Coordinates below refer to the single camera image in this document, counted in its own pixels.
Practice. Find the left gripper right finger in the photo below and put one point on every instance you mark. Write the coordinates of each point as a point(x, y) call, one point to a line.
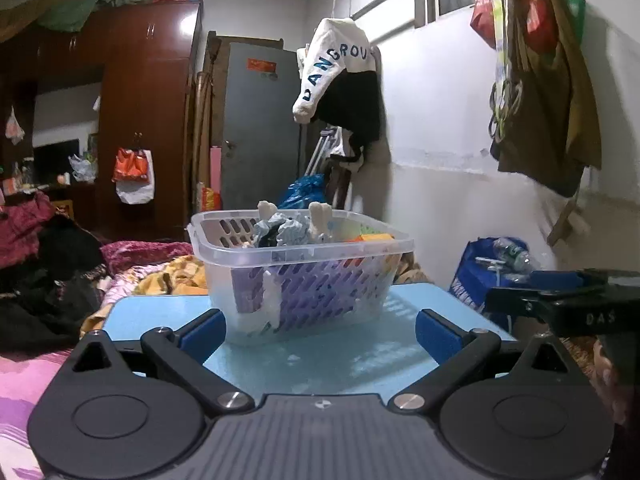
point(461, 356)

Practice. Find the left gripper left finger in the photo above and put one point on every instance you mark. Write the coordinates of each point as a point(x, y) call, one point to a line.
point(178, 357)

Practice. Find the white plastic basket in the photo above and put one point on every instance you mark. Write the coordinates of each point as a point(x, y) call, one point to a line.
point(221, 240)

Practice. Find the purple tissue pack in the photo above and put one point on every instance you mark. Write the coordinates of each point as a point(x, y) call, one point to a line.
point(277, 299)

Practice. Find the light blue cloth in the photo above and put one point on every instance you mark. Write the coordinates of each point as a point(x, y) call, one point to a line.
point(281, 230)

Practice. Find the orange yellow tissue pack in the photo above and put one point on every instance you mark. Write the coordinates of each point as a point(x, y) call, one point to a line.
point(372, 238)

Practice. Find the blue shopping bag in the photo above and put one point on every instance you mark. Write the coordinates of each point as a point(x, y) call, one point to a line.
point(487, 263)

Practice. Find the pink floral bedding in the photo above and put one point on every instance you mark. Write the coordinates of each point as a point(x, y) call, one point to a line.
point(23, 380)

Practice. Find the orange white hanging bag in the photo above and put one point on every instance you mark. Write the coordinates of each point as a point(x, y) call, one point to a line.
point(133, 173)

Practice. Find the hanging brown bags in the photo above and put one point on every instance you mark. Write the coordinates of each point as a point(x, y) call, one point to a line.
point(544, 121)

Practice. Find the red plaid blanket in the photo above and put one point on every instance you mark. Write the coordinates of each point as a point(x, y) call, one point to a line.
point(32, 229)

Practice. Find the blue plastic bag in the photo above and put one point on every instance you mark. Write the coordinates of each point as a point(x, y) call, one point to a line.
point(302, 192)

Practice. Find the grey metal door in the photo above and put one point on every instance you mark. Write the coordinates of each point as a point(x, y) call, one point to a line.
point(260, 140)

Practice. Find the white black hanging hoodie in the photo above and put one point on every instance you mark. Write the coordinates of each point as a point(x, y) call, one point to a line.
point(339, 86)

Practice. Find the dark red wooden wardrobe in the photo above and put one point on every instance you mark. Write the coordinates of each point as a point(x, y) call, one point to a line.
point(143, 57)

